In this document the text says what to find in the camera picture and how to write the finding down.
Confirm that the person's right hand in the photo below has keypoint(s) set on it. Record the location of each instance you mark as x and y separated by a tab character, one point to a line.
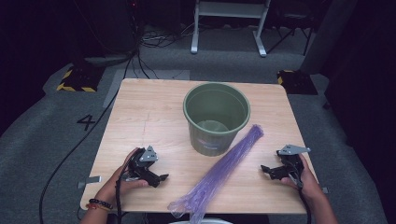
308	185

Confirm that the white metal stand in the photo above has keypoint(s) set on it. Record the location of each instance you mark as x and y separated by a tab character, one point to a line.
230	9

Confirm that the white rounded object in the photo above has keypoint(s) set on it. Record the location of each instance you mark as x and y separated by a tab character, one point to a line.
205	221

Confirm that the grey tape strip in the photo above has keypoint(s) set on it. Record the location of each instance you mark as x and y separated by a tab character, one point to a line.
91	179
325	190

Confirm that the purple plastic bag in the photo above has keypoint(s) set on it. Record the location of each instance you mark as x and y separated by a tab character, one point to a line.
218	169

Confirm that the green plastic bin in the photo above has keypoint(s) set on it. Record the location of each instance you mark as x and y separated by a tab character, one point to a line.
214	105

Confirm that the person's left hand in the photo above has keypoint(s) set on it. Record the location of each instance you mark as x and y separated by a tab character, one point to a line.
113	189

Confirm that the black tripod stand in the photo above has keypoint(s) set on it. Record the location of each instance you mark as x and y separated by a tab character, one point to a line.
291	32

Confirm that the black yellow striped base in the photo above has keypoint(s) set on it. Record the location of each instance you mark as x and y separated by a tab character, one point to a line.
297	82
81	79

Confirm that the grey column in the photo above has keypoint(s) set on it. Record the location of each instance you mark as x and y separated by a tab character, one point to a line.
327	37

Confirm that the dark equipment rack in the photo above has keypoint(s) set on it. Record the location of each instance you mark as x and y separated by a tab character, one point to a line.
106	28

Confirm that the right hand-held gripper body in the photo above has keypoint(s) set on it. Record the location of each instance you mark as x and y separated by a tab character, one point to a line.
292	166

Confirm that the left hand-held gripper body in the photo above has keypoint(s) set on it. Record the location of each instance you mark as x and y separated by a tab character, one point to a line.
141	166

